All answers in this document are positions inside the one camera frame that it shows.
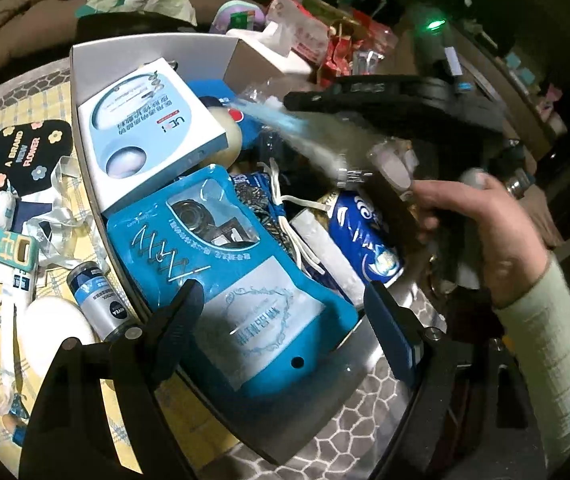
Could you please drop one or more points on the cream round object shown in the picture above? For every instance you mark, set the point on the cream round object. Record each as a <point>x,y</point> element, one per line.
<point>220,132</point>

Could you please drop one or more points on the person's right hand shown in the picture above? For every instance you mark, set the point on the person's right hand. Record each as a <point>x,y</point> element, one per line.
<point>495,235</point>

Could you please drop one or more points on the brown sofa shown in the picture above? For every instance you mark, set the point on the brown sofa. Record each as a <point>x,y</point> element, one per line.
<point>40,15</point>

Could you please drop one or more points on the blue stand-up pouch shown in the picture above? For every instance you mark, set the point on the blue stand-up pouch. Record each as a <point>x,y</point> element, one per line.
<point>265,320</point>

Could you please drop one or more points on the white tissue pack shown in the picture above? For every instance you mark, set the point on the white tissue pack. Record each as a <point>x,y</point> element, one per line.
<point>280,50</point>

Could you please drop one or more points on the white wrapped bar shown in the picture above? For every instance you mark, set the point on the white wrapped bar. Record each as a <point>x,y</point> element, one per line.
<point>315,245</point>

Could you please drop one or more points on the purple round tin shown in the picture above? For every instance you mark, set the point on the purple round tin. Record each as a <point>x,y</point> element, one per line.
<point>235,15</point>

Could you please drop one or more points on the person's right forearm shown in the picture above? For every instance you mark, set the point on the person's right forearm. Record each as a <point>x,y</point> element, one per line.
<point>555,360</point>

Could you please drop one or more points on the grey deodorant bottle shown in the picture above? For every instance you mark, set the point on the grey deodorant bottle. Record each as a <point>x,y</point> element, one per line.
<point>90,290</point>

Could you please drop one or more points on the grey cardboard box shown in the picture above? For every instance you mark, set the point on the grey cardboard box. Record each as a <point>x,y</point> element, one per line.
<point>315,410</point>

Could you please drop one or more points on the pile of red snack packets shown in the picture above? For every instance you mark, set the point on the pile of red snack packets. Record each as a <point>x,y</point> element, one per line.
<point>315,35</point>

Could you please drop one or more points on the grey patterned desktop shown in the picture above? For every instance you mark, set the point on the grey patterned desktop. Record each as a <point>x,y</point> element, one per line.
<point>360,400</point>

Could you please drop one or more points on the blue white snack pack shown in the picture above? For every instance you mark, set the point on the blue white snack pack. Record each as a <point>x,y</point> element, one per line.
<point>360,240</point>

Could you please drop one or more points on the wooden ball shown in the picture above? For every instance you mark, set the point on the wooden ball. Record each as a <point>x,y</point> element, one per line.
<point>9,422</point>

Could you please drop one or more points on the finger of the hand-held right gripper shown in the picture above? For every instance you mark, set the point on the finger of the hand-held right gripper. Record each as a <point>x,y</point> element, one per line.
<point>325,100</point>

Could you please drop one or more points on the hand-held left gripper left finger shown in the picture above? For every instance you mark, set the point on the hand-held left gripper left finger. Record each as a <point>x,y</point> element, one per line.
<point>182,315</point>

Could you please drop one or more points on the clear blue plastic packet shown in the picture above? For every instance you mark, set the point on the clear blue plastic packet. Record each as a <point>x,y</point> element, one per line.
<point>315,135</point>

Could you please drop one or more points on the white oval case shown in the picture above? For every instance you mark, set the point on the white oval case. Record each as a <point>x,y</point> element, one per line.
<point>55,330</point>

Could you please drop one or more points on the white blue carton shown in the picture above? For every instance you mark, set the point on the white blue carton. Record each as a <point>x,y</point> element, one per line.
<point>150,125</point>

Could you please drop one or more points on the white ribbon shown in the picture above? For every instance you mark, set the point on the white ribbon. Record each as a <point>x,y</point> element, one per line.
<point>60,220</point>

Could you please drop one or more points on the dark crinkled packet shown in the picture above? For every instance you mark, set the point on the dark crinkled packet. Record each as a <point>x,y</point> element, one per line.
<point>252,200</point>

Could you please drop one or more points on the black flower-print cloth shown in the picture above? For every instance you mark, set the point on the black flower-print cloth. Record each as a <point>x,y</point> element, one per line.
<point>20,155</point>

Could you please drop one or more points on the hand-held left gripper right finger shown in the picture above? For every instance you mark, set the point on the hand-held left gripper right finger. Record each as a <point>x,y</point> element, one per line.
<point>390,330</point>

